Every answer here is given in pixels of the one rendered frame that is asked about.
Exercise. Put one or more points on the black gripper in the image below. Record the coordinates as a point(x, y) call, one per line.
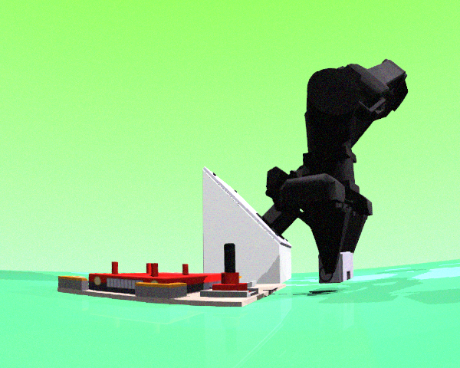
point(336, 211)

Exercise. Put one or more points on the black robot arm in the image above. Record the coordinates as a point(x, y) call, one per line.
point(341, 104)

